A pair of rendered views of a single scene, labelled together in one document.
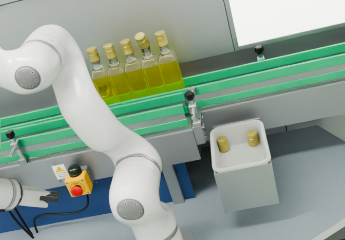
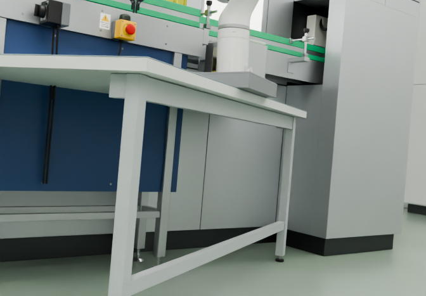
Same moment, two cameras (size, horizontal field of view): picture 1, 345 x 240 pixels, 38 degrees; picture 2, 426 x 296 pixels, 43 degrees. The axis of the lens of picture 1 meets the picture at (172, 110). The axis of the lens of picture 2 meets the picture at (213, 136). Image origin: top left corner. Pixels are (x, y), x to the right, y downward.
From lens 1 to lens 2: 2.21 m
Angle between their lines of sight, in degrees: 56
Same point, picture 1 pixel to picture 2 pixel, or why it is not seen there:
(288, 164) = not seen: hidden behind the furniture
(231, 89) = (213, 28)
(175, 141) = (191, 33)
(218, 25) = not seen: outside the picture
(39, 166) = (91, 7)
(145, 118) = (176, 8)
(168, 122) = (188, 19)
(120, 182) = not seen: outside the picture
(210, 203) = not seen: hidden behind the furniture
